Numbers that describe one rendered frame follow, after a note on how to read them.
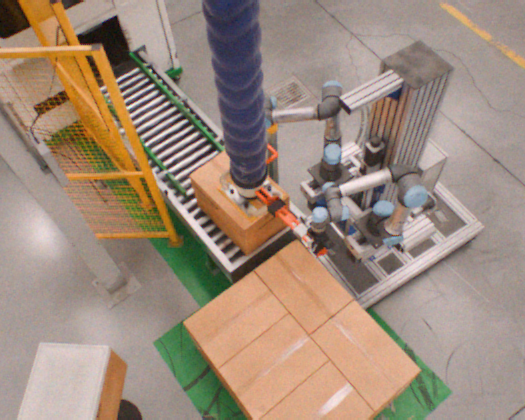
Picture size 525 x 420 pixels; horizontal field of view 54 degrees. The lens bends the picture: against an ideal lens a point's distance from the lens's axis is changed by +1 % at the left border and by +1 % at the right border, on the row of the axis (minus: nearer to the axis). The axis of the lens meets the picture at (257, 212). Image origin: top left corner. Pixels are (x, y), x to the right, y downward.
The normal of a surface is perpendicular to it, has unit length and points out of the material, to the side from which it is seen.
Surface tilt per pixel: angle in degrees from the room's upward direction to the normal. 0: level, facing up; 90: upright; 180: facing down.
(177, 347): 0
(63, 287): 0
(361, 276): 0
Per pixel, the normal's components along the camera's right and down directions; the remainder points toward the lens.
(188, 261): -0.05, -0.51
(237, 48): 0.03, 0.73
